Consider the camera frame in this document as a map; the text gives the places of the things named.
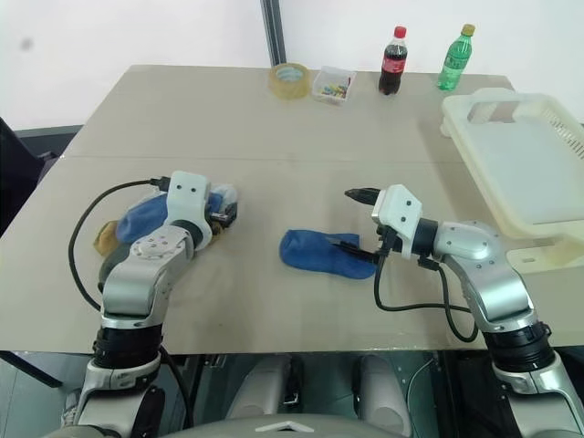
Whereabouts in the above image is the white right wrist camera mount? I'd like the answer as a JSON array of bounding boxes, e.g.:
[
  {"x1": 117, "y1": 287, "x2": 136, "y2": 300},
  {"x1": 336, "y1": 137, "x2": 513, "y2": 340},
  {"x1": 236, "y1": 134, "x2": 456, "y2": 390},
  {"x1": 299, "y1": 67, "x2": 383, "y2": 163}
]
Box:
[{"x1": 370, "y1": 183, "x2": 424, "y2": 256}]

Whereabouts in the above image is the cola bottle with red cap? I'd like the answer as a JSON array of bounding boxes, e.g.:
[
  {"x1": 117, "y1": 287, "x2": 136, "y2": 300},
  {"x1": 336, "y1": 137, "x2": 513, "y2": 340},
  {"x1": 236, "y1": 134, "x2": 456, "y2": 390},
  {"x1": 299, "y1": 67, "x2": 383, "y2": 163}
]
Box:
[{"x1": 377, "y1": 25, "x2": 409, "y2": 97}]

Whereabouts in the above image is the grey metal post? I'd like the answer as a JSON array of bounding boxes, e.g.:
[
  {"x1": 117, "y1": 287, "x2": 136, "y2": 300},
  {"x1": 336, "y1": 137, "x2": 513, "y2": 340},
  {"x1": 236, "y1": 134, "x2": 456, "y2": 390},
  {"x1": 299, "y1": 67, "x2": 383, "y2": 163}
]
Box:
[{"x1": 260, "y1": 0, "x2": 287, "y2": 66}]

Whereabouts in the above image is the cream plastic basket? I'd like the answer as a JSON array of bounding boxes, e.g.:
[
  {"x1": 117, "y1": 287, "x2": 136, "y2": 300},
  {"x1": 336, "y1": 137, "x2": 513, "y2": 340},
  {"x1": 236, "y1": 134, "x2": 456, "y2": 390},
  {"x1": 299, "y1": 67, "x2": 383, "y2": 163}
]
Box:
[{"x1": 439, "y1": 87, "x2": 584, "y2": 241}]

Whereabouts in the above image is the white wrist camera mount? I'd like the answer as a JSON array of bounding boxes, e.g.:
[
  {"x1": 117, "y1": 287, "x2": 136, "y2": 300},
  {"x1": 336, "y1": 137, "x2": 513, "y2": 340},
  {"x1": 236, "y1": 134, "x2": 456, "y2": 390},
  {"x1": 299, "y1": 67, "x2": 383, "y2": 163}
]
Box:
[
  {"x1": 164, "y1": 170, "x2": 215, "y2": 250},
  {"x1": 370, "y1": 183, "x2": 424, "y2": 256}
]

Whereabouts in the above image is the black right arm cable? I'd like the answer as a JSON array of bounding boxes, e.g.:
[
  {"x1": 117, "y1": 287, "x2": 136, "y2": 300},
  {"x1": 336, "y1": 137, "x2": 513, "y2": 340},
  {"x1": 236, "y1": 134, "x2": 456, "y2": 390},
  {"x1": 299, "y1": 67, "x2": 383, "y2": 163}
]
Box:
[{"x1": 372, "y1": 255, "x2": 480, "y2": 343}]

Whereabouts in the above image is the white and blue sock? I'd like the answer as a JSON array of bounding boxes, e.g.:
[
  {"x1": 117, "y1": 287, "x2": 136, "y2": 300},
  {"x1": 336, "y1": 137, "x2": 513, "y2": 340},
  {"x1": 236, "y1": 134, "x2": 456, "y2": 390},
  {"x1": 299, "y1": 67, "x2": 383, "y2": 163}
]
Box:
[{"x1": 206, "y1": 182, "x2": 241, "y2": 212}]

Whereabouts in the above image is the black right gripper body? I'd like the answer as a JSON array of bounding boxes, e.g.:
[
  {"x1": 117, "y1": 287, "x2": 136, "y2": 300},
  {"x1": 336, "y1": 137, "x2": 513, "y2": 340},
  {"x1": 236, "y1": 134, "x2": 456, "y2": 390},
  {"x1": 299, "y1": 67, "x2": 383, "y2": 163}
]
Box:
[{"x1": 371, "y1": 221, "x2": 399, "y2": 265}]

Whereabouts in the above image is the clear packing tape roll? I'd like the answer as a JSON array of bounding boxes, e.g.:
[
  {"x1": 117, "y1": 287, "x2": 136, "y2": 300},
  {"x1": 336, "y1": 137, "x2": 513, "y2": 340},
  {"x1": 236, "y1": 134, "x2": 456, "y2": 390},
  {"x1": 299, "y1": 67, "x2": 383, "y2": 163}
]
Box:
[{"x1": 267, "y1": 62, "x2": 311, "y2": 99}]

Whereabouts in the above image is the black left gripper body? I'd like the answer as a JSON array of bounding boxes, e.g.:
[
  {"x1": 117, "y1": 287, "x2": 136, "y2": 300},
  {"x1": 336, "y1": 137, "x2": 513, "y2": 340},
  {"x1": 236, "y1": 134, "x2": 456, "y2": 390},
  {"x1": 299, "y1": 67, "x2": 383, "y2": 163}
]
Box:
[{"x1": 207, "y1": 202, "x2": 240, "y2": 229}]

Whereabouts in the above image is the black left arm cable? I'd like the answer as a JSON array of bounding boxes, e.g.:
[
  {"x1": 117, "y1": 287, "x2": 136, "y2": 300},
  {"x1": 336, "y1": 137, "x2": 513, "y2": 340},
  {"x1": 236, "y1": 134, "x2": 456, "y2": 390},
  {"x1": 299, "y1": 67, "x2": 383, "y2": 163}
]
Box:
[{"x1": 67, "y1": 176, "x2": 172, "y2": 311}]

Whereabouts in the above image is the grey robot torso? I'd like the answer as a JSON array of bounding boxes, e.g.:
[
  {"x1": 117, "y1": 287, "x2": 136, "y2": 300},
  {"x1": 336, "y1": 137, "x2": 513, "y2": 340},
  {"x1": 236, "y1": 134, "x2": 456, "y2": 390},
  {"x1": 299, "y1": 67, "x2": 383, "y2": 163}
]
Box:
[{"x1": 150, "y1": 412, "x2": 399, "y2": 438}]

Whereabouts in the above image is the green bottle with yellow cap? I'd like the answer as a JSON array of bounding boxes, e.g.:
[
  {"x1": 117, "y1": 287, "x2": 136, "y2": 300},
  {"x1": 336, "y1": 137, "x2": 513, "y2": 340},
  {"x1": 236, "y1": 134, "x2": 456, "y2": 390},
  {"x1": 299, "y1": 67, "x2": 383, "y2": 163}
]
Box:
[{"x1": 436, "y1": 23, "x2": 478, "y2": 91}]

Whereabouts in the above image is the black bar under table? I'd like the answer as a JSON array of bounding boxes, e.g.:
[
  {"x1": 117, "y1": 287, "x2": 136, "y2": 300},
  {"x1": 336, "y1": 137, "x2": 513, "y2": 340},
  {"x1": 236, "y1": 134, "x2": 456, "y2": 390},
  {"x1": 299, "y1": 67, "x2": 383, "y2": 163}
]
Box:
[{"x1": 0, "y1": 348, "x2": 66, "y2": 390}]

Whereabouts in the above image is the mustard yellow sock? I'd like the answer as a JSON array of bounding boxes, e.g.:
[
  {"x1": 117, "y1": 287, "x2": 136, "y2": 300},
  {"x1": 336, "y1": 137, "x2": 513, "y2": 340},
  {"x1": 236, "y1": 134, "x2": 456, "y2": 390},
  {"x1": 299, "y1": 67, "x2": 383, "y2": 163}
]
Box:
[{"x1": 92, "y1": 221, "x2": 122, "y2": 257}]

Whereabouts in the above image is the clear box of coloured bits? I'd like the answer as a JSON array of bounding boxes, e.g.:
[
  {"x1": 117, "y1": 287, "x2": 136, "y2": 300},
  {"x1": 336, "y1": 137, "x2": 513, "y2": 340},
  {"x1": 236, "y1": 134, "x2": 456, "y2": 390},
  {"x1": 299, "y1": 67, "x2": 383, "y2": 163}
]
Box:
[{"x1": 310, "y1": 65, "x2": 358, "y2": 106}]

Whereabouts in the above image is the cream plastic tray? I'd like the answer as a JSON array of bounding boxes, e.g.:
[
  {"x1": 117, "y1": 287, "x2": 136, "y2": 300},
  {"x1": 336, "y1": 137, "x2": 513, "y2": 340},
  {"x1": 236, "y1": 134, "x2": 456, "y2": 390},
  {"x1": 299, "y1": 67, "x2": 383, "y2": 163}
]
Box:
[{"x1": 505, "y1": 234, "x2": 584, "y2": 276}]

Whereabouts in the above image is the grey rounded robot leg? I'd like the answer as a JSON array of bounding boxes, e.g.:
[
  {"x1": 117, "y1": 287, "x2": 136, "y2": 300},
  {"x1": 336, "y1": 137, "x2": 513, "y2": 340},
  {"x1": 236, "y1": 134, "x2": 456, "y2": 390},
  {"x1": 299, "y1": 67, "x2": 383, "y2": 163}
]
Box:
[
  {"x1": 226, "y1": 355, "x2": 294, "y2": 426},
  {"x1": 352, "y1": 355, "x2": 412, "y2": 431}
]

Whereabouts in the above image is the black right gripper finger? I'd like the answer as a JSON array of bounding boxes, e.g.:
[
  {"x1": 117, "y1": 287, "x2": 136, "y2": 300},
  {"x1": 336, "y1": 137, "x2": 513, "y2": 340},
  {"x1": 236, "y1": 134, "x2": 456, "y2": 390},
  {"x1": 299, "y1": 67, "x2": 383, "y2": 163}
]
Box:
[
  {"x1": 331, "y1": 242, "x2": 380, "y2": 265},
  {"x1": 343, "y1": 185, "x2": 380, "y2": 205}
]

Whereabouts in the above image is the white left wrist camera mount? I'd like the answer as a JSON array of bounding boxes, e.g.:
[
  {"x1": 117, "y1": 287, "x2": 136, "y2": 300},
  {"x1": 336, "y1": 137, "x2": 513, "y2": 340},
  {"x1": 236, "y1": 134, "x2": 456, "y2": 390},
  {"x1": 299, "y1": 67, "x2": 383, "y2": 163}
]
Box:
[{"x1": 164, "y1": 170, "x2": 215, "y2": 250}]

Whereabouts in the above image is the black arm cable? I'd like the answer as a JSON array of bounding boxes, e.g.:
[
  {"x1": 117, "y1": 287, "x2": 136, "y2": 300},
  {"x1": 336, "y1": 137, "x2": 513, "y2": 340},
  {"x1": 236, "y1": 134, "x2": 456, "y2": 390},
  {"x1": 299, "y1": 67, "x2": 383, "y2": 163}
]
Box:
[
  {"x1": 372, "y1": 255, "x2": 480, "y2": 343},
  {"x1": 67, "y1": 176, "x2": 172, "y2": 311}
]

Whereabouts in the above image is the dark grey sock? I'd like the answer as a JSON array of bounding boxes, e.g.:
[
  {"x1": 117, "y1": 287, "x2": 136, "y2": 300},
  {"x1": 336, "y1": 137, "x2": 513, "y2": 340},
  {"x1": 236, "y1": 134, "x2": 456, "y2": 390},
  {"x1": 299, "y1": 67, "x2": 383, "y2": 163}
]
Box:
[{"x1": 99, "y1": 244, "x2": 134, "y2": 285}]

